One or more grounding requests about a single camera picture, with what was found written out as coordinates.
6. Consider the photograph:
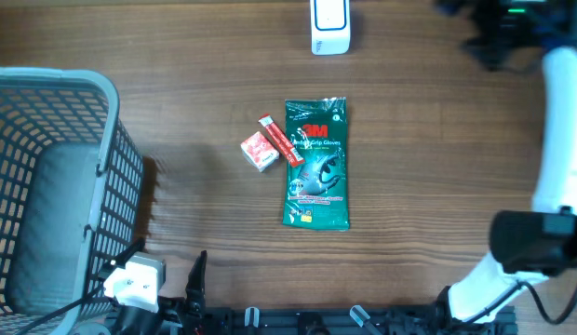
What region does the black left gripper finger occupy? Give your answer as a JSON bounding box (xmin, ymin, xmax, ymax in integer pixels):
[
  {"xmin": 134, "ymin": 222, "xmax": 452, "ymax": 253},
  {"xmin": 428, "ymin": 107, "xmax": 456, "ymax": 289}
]
[
  {"xmin": 185, "ymin": 250, "xmax": 208, "ymax": 315},
  {"xmin": 98, "ymin": 237, "xmax": 145, "ymax": 279}
]

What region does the red white small box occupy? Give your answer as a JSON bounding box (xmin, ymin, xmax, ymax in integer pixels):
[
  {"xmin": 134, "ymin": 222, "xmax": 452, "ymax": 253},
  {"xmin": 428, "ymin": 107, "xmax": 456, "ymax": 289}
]
[{"xmin": 240, "ymin": 131, "xmax": 279, "ymax": 172}]

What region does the green 3M gloves packet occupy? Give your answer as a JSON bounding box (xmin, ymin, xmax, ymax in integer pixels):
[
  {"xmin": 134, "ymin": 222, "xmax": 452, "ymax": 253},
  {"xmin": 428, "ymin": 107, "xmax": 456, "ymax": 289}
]
[{"xmin": 282, "ymin": 97, "xmax": 350, "ymax": 231}]

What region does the red stick sachet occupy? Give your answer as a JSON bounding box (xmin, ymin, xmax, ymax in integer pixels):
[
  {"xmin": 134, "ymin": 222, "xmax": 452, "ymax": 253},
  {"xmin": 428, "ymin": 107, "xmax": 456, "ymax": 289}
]
[{"xmin": 259, "ymin": 114, "xmax": 305, "ymax": 168}]

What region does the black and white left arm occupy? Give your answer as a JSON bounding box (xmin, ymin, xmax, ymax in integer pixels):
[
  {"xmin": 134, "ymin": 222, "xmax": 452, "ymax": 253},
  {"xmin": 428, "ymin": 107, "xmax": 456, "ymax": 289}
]
[{"xmin": 71, "ymin": 238, "xmax": 208, "ymax": 335}]

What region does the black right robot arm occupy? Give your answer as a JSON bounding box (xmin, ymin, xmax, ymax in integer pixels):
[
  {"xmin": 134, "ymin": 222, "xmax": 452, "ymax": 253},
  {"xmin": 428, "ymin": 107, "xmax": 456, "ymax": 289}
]
[{"xmin": 428, "ymin": 0, "xmax": 577, "ymax": 332}]

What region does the white barcode scanner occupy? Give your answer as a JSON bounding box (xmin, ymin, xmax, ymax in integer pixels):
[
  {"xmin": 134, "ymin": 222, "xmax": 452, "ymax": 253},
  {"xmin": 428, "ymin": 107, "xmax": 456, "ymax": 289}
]
[{"xmin": 310, "ymin": 0, "xmax": 351, "ymax": 56}]

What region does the grey plastic mesh basket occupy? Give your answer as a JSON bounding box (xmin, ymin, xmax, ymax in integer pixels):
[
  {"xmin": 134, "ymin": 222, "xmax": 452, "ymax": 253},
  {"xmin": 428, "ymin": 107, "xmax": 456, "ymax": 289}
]
[{"xmin": 0, "ymin": 67, "xmax": 144, "ymax": 334}]

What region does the black left camera cable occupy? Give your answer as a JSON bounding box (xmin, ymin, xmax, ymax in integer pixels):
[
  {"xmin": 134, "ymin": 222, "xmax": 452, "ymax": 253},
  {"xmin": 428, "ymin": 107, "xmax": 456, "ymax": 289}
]
[{"xmin": 13, "ymin": 283, "xmax": 106, "ymax": 335}]

